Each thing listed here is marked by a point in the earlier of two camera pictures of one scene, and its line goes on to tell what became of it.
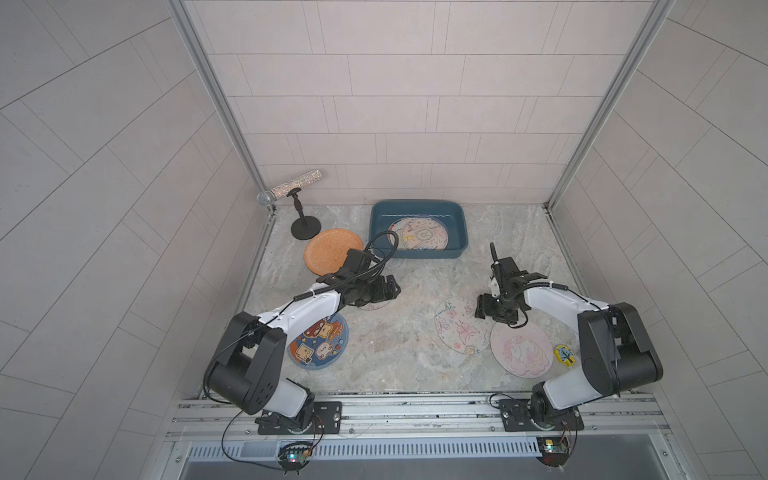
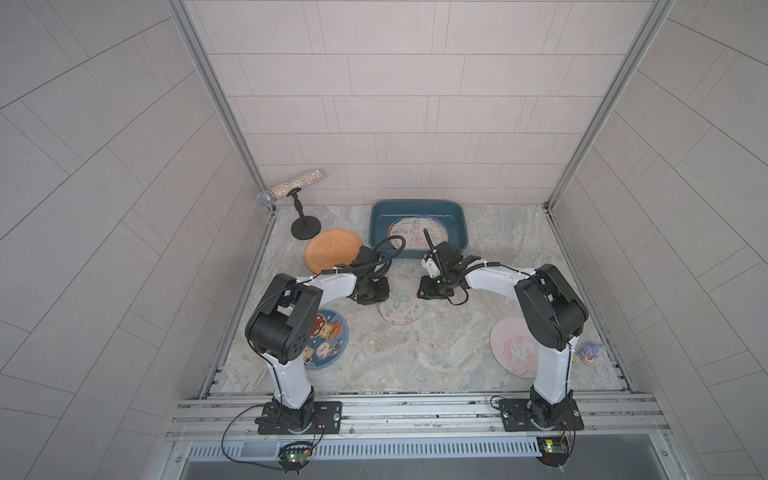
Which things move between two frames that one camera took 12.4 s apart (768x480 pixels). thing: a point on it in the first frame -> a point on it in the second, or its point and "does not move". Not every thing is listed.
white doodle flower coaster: [459, 328] -> [412, 230]
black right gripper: [482, 306] -> [427, 291]
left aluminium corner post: [220, 93] does not move
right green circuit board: [552, 451] does not move
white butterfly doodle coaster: [418, 234] -> [403, 305]
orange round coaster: [326, 252] does not move
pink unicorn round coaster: [525, 352] does not move
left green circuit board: [294, 456] does not move
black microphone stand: [305, 227] does not move
